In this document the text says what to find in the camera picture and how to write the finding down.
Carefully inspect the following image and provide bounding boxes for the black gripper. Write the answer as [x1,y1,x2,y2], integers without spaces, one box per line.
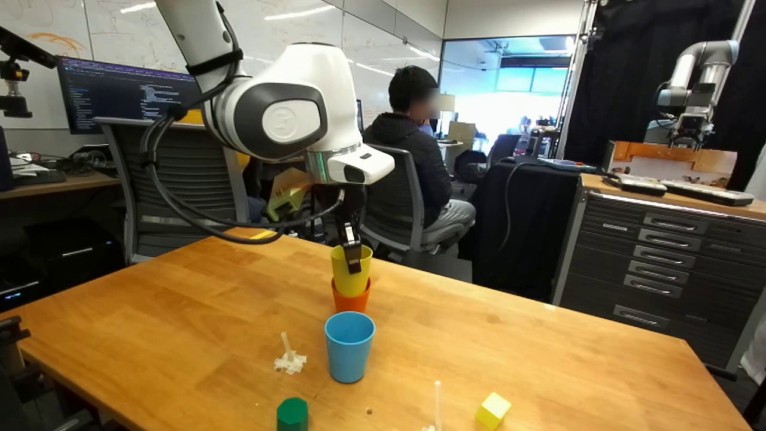
[311,183,370,276]

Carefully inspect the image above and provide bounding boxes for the yellow plastic cup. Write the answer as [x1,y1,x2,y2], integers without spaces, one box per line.
[328,243,376,299]

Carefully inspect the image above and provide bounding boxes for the blue plastic cup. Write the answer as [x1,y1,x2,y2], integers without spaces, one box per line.
[321,309,378,387]

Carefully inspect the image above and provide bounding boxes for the grey mesh office chair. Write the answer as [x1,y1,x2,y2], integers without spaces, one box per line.
[348,141,450,259]

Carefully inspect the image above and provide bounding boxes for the person in black jacket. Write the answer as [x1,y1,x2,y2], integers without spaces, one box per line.
[362,65,478,259]

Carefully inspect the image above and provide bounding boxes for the small white plastic piece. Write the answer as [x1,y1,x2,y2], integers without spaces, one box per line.
[272,330,308,378]

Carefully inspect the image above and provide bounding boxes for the black draped table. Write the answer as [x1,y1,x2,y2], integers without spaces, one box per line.
[468,156,585,303]

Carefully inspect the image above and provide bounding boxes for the clear plastic stick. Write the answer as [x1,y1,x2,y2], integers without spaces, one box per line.
[422,378,444,431]

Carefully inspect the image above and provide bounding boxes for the green cylinder block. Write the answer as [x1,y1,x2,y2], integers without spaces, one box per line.
[275,396,311,431]

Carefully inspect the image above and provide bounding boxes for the grey high-back office chair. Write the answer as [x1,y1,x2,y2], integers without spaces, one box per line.
[92,115,265,264]

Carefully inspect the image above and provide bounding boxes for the yellow cube block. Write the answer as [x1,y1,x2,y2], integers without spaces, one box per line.
[474,391,514,431]

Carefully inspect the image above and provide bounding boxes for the large computer monitor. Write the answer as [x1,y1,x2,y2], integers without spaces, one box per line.
[54,56,202,136]

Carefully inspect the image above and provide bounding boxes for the black computer case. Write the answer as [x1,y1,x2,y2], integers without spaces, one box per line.
[0,218,126,315]

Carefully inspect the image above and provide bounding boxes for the black keyboard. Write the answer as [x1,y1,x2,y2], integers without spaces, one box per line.
[662,181,755,209]
[608,175,669,200]

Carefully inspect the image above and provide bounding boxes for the wooden office desk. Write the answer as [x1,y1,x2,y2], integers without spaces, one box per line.
[0,168,121,203]

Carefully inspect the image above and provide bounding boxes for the grey drawer cabinet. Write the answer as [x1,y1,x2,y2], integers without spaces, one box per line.
[551,174,766,373]

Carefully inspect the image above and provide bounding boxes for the orange cardboard box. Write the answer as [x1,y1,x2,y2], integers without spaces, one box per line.
[602,139,739,190]

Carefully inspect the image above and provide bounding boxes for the yellowish wrist camera box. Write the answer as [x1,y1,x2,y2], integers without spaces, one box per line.
[265,165,315,224]

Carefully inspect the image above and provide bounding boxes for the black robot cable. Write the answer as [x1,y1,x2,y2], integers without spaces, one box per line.
[141,45,348,247]

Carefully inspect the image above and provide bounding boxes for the black camera on mount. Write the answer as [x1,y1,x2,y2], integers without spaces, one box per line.
[0,24,59,121]

